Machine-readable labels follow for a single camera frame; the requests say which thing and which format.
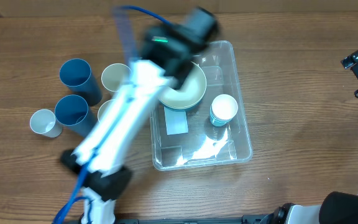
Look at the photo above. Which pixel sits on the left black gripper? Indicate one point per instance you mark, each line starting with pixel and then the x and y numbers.
pixel 181 81

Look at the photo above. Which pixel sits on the cream bowl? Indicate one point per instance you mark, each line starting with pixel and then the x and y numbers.
pixel 191 92

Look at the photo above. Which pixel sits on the beige tall cup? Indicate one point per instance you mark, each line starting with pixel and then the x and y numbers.
pixel 113 76
pixel 103 108

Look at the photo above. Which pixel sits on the pink small cup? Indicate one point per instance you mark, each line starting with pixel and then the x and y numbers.
pixel 225 106

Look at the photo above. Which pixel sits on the dark blue tall cup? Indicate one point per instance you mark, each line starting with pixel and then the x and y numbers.
pixel 77 75
pixel 73 112

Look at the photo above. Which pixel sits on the light blue small cup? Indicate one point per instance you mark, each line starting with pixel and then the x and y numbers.
pixel 221 122

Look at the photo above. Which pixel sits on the grey small cup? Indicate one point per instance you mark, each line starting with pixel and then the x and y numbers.
pixel 44 122

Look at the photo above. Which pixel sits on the dark blue bowl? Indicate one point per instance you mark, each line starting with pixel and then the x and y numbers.
pixel 195 106

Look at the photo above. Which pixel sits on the mint green small cup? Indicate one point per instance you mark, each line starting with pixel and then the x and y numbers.
pixel 213 118

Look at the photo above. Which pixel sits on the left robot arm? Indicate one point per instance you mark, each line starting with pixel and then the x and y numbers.
pixel 99 160

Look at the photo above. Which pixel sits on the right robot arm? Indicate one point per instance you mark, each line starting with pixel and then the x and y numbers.
pixel 337 207

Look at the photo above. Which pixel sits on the white label in bin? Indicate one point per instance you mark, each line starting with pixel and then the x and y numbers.
pixel 176 121

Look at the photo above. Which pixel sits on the clear plastic storage bin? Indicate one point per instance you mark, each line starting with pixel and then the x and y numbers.
pixel 205 144

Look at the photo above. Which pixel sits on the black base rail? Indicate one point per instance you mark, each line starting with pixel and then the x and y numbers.
pixel 245 219

